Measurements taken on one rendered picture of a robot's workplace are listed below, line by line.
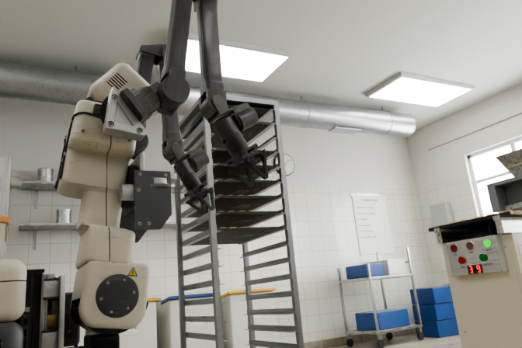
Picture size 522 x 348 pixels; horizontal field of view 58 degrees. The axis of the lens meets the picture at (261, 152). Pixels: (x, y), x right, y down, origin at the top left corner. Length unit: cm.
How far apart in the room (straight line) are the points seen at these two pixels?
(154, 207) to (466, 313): 141
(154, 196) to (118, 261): 19
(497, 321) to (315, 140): 514
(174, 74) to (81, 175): 36
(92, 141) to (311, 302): 533
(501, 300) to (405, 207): 565
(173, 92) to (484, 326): 153
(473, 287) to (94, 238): 151
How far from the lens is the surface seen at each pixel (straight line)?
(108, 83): 143
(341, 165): 707
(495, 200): 293
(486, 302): 216
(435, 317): 672
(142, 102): 125
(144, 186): 131
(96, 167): 135
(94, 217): 133
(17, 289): 110
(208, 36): 143
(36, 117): 576
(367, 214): 713
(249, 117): 136
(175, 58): 135
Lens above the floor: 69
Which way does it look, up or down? 17 degrees up
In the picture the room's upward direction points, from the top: 5 degrees counter-clockwise
